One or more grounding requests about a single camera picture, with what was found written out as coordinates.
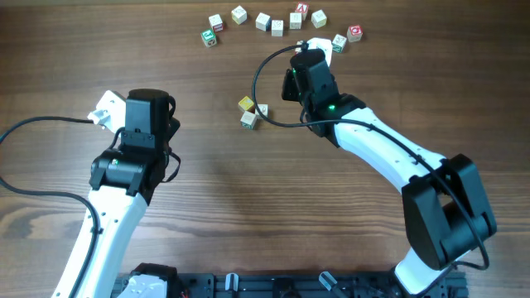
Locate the white green wooden block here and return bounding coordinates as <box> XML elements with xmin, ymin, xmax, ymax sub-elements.
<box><xmin>240</xmin><ymin>111</ymin><xmax>258</xmax><ymax>130</ymax></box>

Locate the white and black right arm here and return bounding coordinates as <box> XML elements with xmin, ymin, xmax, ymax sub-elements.
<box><xmin>282</xmin><ymin>49</ymin><xmax>497</xmax><ymax>296</ymax></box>

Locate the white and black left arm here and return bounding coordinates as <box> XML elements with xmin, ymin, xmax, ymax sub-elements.
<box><xmin>53</xmin><ymin>89</ymin><xmax>180</xmax><ymax>297</ymax></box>

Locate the red bottomed wooden block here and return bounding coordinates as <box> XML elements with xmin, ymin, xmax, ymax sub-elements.
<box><xmin>294</xmin><ymin>41</ymin><xmax>303</xmax><ymax>55</ymax></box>

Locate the green sided wooden block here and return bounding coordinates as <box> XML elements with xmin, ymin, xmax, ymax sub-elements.
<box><xmin>332</xmin><ymin>34</ymin><xmax>347</xmax><ymax>53</ymax></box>

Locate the plain picture wooden block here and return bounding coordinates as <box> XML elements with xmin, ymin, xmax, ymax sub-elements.
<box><xmin>271</xmin><ymin>20</ymin><xmax>284</xmax><ymax>37</ymax></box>

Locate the red letter O block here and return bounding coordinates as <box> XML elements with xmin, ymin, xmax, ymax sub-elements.
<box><xmin>347</xmin><ymin>25</ymin><xmax>364</xmax><ymax>43</ymax></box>

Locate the plain wooden block centre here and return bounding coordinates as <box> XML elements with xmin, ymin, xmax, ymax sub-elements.
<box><xmin>289</xmin><ymin>12</ymin><xmax>302</xmax><ymax>30</ymax></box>

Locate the blue sided wooden block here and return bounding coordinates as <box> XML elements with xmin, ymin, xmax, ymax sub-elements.
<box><xmin>255</xmin><ymin>12</ymin><xmax>272</xmax><ymax>31</ymax></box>

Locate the plain wooden block right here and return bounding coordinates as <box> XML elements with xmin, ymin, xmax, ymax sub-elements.
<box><xmin>311</xmin><ymin>10</ymin><xmax>327</xmax><ymax>28</ymax></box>

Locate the red letter A block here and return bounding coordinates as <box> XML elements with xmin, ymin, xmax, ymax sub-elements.
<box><xmin>295</xmin><ymin>2</ymin><xmax>309</xmax><ymax>21</ymax></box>

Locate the yellow edged wooden block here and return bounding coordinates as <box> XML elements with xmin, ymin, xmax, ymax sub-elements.
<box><xmin>231</xmin><ymin>6</ymin><xmax>248</xmax><ymax>25</ymax></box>

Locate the green letter wooden block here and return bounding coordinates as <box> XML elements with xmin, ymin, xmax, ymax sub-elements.
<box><xmin>200</xmin><ymin>29</ymin><xmax>217</xmax><ymax>47</ymax></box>

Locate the red sided wooden block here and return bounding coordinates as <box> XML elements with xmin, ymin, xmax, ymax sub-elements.
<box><xmin>209</xmin><ymin>14</ymin><xmax>224</xmax><ymax>32</ymax></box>

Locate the black right camera cable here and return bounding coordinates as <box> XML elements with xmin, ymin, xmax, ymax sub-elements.
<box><xmin>251</xmin><ymin>41</ymin><xmax>491</xmax><ymax>297</ymax></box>

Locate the black camera cable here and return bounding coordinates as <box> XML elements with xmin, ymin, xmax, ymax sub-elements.
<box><xmin>0</xmin><ymin>116</ymin><xmax>128</xmax><ymax>298</ymax></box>
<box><xmin>251</xmin><ymin>41</ymin><xmax>491</xmax><ymax>297</ymax></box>

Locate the black left camera cable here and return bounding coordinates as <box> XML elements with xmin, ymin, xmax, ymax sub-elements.
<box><xmin>0</xmin><ymin>116</ymin><xmax>128</xmax><ymax>298</ymax></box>

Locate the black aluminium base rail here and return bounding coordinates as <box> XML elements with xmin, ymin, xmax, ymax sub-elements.
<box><xmin>113</xmin><ymin>271</ymin><xmax>415</xmax><ymax>298</ymax></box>

